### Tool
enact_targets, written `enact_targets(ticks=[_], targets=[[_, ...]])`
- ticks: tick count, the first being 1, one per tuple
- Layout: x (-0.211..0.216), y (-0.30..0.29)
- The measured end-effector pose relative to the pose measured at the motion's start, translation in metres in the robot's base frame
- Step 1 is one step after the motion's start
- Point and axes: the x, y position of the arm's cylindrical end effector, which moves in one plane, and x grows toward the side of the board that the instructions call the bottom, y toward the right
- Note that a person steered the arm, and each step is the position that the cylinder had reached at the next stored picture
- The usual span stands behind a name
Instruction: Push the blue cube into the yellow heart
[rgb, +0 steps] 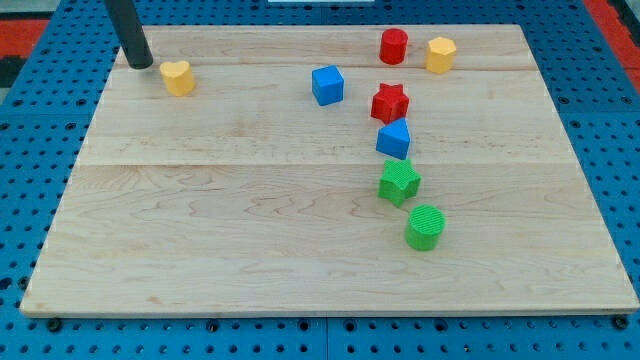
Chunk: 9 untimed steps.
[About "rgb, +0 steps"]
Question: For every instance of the red star block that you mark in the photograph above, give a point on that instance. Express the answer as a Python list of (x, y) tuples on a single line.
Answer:
[(390, 103)]

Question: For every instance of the red cylinder block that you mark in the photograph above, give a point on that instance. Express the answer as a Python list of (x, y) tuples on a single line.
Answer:
[(393, 46)]

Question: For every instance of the green cylinder block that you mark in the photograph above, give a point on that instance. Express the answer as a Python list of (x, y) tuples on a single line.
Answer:
[(424, 227)]

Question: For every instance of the yellow heart block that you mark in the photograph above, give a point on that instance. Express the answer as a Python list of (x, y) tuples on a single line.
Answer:
[(178, 77)]

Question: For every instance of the blue cube block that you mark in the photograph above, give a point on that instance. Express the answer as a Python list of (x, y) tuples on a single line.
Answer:
[(327, 85)]

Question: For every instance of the wooden board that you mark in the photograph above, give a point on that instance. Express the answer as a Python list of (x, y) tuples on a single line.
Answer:
[(246, 198)]

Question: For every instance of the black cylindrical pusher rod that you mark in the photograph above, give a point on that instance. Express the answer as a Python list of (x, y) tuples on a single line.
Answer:
[(128, 28)]

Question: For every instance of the blue triangle block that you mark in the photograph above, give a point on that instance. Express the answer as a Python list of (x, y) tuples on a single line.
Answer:
[(394, 139)]

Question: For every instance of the yellow hexagon block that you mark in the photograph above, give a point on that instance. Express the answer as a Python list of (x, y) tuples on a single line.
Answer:
[(440, 55)]

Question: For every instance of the green star block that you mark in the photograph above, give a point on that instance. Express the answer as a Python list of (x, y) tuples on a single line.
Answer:
[(399, 181)]

